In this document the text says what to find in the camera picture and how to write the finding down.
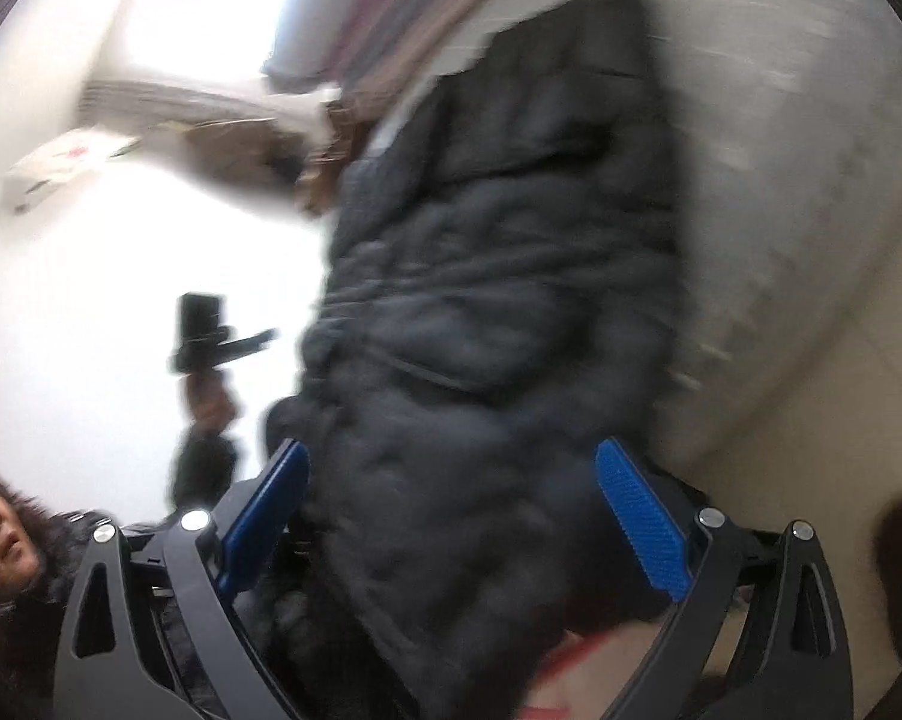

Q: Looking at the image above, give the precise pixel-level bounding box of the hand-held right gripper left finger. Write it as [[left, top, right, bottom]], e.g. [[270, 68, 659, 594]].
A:
[[52, 437, 311, 720]]

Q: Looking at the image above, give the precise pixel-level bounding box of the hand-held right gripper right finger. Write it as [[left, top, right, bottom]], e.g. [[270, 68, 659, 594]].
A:
[[595, 437, 855, 720]]

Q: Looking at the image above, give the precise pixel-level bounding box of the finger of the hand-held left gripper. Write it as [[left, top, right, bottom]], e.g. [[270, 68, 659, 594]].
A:
[[218, 327, 281, 362]]

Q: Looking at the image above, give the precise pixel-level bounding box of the black puffer jacket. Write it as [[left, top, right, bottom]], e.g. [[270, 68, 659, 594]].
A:
[[241, 0, 693, 720]]

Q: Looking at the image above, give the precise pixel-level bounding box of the person's left forearm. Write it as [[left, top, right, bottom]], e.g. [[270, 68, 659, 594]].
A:
[[167, 426, 240, 515]]

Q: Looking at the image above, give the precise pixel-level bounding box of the person's left hand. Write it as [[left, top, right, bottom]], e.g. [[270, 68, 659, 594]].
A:
[[182, 369, 240, 434]]

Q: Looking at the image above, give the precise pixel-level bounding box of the pink and red cloth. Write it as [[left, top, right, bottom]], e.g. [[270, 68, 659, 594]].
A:
[[522, 611, 681, 720]]

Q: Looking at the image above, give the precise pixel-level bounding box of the brown coat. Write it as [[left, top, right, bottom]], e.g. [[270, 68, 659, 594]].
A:
[[176, 97, 369, 217]]

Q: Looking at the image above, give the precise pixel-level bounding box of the window curtain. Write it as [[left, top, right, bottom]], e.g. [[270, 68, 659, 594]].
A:
[[79, 77, 328, 128]]

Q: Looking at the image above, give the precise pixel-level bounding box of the person's head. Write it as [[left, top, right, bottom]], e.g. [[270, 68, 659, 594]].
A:
[[0, 446, 73, 605]]

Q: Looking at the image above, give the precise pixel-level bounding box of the bed with grey sheet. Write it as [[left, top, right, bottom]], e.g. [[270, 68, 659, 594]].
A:
[[631, 0, 902, 473]]

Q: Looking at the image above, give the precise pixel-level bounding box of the stack of folded blankets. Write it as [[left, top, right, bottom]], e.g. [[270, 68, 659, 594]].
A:
[[262, 0, 512, 95]]

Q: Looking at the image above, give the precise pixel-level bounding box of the white wall air conditioner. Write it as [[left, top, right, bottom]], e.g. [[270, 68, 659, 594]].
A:
[[2, 126, 140, 215]]

